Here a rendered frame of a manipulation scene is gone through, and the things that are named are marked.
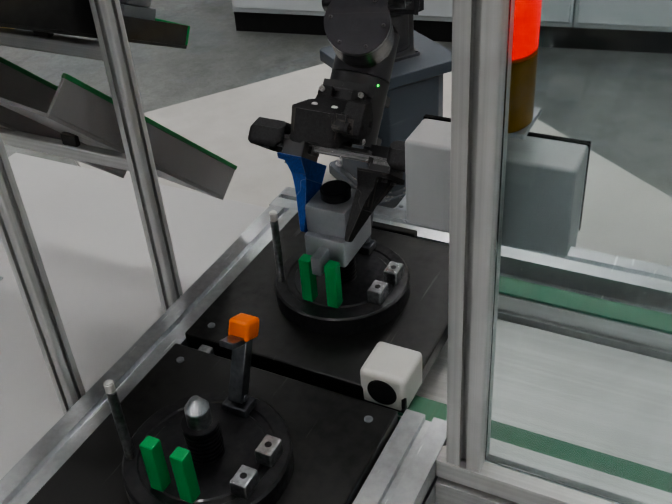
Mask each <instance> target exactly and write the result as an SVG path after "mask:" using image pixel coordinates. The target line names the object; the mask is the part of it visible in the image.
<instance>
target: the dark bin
mask: <svg viewBox="0 0 672 504"><path fill-rule="evenodd" d="M122 15H123V14H122ZM123 19H124V24H125V29H126V33H127V38H128V42H130V43H139V44H147V45H156V46H164V47H172V48H181V49H186V48H187V45H188V38H189V31H190V26H188V25H184V24H179V23H175V22H171V21H166V20H162V19H158V18H155V21H154V20H147V19H141V18H134V17H128V16H124V15H123ZM0 27H5V28H13V29H21V30H30V31H38V32H47V33H55V34H63V35H72V36H80V37H88V38H97V39H98V37H97V33H96V28H95V24H94V20H93V16H92V12H91V7H90V3H89V0H0Z"/></svg>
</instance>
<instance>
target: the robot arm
mask: <svg viewBox="0 0 672 504"><path fill-rule="evenodd" d="M322 7H323V9H324V11H326V13H325V15H324V22H323V23H324V30H325V33H326V36H327V38H328V40H329V42H330V44H331V46H332V47H333V49H334V51H335V53H336V54H335V58H334V63H333V67H332V72H331V77H330V79H326V78H324V82H323V85H320V86H319V89H318V94H317V96H316V98H315V99H307V100H304V101H301V102H298V103H296V104H293V105H292V115H291V124H290V123H287V122H285V121H281V120H276V119H270V118H264V117H258V119H257V120H256V121H255V122H254V123H253V124H252V125H251V126H250V130H249V135H248V140H249V142H251V143H252V144H255V145H258V146H261V147H264V148H266V149H269V150H272V151H275V152H277V156H278V158H280V159H283V160H285V162H284V163H286V164H287V165H288V167H289V169H290V171H291V173H292V177H293V181H294V185H295V191H296V199H297V207H298V216H299V224H300V230H301V231H302V232H307V231H308V229H307V223H306V213H305V206H306V204H307V203H308V202H309V201H310V200H311V198H312V197H313V196H314V195H315V194H316V193H317V192H318V191H319V190H320V187H321V186H322V182H323V178H324V174H325V170H326V165H323V164H320V163H317V160H318V157H319V154H324V155H329V156H334V157H340V158H345V159H351V160H356V161H361V162H367V163H368V168H367V169H365V168H360V167H357V189H358V190H357V189H356V193H355V196H354V200H353V204H352V207H351V211H350V215H349V218H348V222H347V226H346V232H345V241H346V242H352V241H353V240H354V238H355V237H356V235H357V234H358V232H359V231H360V229H361V228H362V227H363V225H364V224H365V222H366V221H367V219H368V218H369V216H370V215H371V214H372V212H373V211H374V209H375V208H376V206H377V205H378V204H379V203H380V202H381V201H382V199H383V198H384V197H385V196H386V195H387V194H388V193H389V191H390V190H391V189H392V188H393V187H394V186H396V185H397V184H398V185H404V183H405V180H403V179H402V177H403V173H404V172H405V142H404V141H394V142H392V143H391V144H390V147H384V146H381V141H382V139H380V138H378V134H379V130H380V125H381V120H382V116H383V111H384V108H389V105H390V100H391V98H389V97H388V96H387V93H388V89H389V84H390V79H391V75H392V70H393V65H394V62H398V61H401V60H405V59H408V58H412V57H415V56H419V55H420V51H419V50H417V49H416V48H414V24H413V14H414V15H418V12H420V11H422V10H424V0H322ZM352 145H358V146H363V147H364V148H363V149H360V148H354V147H352Z"/></svg>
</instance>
